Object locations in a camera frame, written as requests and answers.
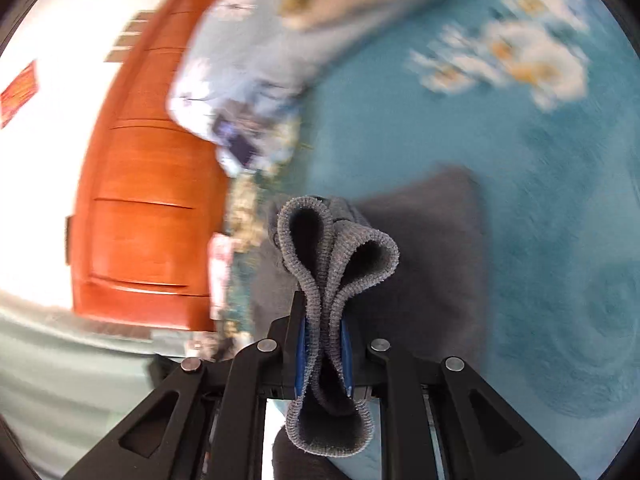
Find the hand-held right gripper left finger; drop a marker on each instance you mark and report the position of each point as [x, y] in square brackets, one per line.
[300, 355]

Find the orange wooden headboard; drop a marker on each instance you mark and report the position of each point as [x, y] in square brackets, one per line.
[150, 185]

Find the light blue floral quilt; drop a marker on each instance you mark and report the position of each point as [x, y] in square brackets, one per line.
[235, 60]

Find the grey wall switch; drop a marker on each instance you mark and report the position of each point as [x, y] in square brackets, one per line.
[144, 16]
[117, 55]
[126, 41]
[134, 28]

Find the red wall decoration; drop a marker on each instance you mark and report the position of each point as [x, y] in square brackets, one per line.
[20, 95]

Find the pink checkered cloth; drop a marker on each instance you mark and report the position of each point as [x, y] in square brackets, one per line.
[220, 270]

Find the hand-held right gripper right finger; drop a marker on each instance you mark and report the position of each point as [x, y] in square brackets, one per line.
[347, 365]

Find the black smartphone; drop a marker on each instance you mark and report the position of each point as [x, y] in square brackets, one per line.
[240, 147]

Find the teal floral bedsheet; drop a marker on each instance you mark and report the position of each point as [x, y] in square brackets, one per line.
[550, 210]

